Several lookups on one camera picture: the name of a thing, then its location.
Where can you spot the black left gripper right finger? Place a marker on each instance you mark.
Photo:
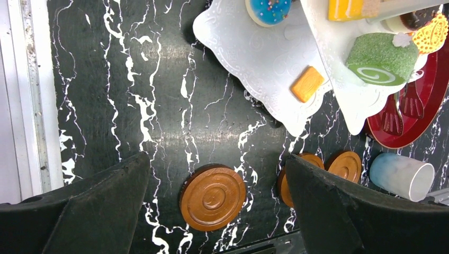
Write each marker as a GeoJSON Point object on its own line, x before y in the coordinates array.
{"type": "Point", "coordinates": [339, 216]}

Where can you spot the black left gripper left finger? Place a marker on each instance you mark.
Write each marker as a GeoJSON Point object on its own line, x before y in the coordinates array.
{"type": "Point", "coordinates": [98, 214]}

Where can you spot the white mug blue base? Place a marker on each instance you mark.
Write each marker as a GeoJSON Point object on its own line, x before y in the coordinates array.
{"type": "Point", "coordinates": [403, 176]}

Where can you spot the brown wooden coaster stack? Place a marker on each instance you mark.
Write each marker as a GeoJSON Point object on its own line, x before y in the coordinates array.
{"type": "Point", "coordinates": [212, 197]}

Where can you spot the metal tongs with white handle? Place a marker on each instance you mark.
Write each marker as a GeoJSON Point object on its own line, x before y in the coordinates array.
{"type": "Point", "coordinates": [409, 104]}

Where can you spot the orange square cake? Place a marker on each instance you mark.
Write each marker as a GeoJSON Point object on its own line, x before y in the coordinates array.
{"type": "Point", "coordinates": [307, 84]}

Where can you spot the white three-tier dessert stand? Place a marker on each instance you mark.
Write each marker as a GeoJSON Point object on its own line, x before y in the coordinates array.
{"type": "Point", "coordinates": [268, 61]}

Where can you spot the green swirl roll cake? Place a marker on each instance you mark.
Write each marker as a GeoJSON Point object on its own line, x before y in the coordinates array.
{"type": "Point", "coordinates": [383, 59]}

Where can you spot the orange round cookie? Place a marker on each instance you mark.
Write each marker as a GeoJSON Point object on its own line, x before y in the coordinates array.
{"type": "Point", "coordinates": [431, 37]}

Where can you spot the yellow square cake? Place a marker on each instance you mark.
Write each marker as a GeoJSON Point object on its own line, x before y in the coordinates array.
{"type": "Point", "coordinates": [349, 10]}

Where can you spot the chocolate glazed donut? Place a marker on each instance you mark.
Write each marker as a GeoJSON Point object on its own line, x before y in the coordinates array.
{"type": "Point", "coordinates": [415, 20]}

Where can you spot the blue sprinkled donut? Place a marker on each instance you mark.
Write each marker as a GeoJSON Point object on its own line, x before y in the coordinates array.
{"type": "Point", "coordinates": [267, 13]}

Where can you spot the black base frame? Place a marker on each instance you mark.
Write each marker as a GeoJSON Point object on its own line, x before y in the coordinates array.
{"type": "Point", "coordinates": [287, 243]}

